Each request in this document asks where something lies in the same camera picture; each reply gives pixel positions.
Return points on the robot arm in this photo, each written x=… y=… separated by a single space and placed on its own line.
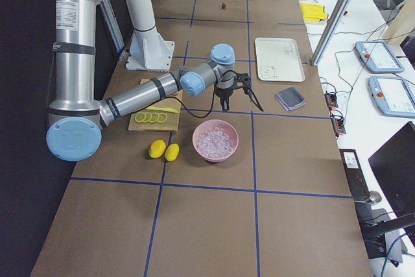
x=76 y=118

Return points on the lower whole lemon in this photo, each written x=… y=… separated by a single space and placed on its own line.
x=172 y=152

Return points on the black laptop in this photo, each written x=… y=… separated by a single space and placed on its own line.
x=393 y=167

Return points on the lower teach pendant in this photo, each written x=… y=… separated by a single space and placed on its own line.
x=392 y=96

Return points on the upper whole lemon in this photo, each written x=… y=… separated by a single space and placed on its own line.
x=157 y=148

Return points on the upper teach pendant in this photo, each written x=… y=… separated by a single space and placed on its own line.
x=377 y=56

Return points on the cream bear tray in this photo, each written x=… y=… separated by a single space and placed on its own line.
x=278 y=60

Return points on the black power strip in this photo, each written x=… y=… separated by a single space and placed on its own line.
x=356 y=181

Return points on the yellow plastic knife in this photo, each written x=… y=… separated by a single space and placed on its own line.
x=162 y=109

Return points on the yellow cloth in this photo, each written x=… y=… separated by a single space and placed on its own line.
x=313 y=12

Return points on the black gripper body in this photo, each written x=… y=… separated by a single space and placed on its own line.
x=224 y=93

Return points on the grey folded cloth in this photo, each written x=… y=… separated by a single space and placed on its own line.
x=290 y=98

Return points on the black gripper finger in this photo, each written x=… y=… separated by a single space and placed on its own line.
x=224 y=101

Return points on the aluminium frame post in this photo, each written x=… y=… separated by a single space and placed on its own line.
x=329 y=31

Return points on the pile of clear ice cubes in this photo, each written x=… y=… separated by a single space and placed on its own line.
x=215 y=143

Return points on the pink bowl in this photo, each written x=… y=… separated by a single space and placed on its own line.
x=212 y=124

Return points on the whole lemon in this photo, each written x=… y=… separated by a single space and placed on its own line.
x=157 y=148
x=172 y=152

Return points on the teach pendant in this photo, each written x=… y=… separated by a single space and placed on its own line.
x=392 y=96
x=377 y=56

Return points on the wooden cutting board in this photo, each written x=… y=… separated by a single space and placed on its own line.
x=171 y=124

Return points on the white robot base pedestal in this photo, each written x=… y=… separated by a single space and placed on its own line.
x=148 y=49

